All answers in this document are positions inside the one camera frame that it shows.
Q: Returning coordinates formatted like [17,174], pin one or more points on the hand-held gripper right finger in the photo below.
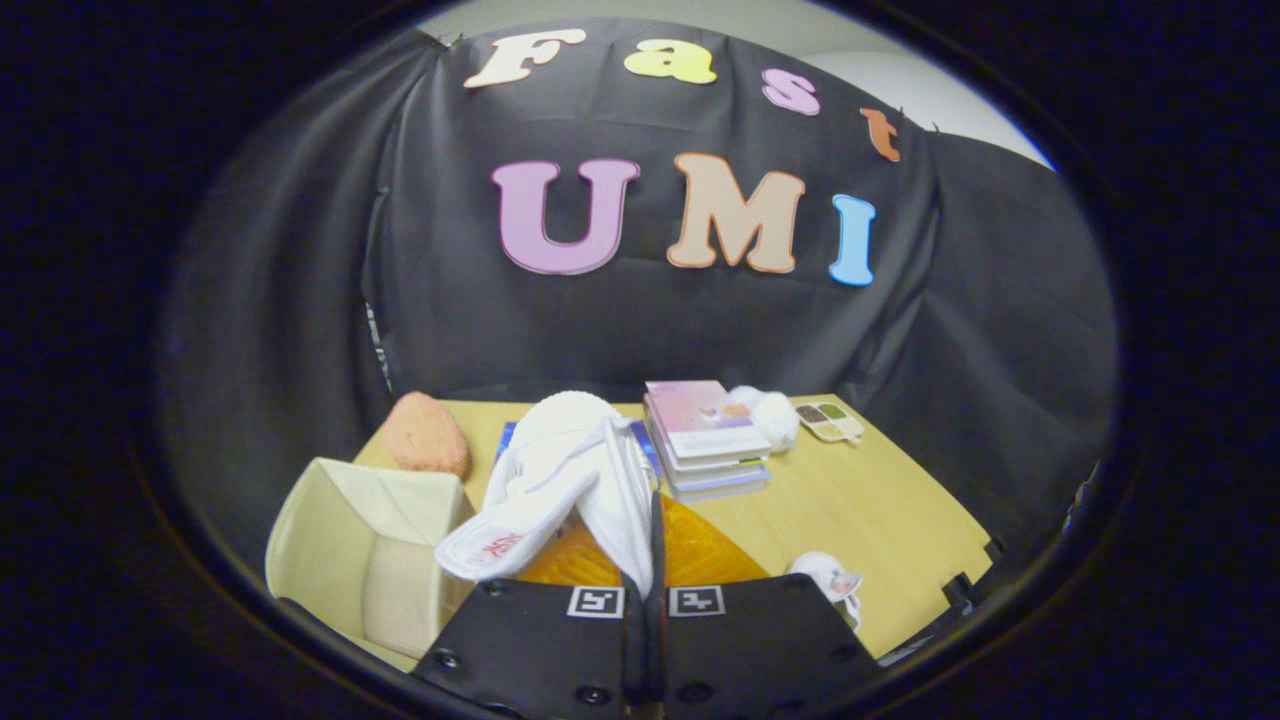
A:
[658,560]

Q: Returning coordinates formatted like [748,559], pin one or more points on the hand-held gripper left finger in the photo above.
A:
[540,650]

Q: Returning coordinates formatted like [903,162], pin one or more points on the white canvas shoe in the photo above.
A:
[825,578]
[560,470]

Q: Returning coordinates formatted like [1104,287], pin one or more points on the beige storage box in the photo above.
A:
[400,600]

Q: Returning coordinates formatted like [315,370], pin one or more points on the light blue cover book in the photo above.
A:
[720,490]

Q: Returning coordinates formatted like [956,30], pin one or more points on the white cover book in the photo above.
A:
[715,468]

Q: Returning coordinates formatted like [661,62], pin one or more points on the pink cover book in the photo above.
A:
[700,415]

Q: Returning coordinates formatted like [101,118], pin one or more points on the white textured ball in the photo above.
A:
[775,420]

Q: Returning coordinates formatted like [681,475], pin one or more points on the white compartment tray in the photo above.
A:
[830,422]

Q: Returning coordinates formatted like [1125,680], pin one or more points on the black backdrop cloth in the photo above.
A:
[600,330]

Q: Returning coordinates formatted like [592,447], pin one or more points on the pink textured sponge ball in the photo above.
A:
[425,435]

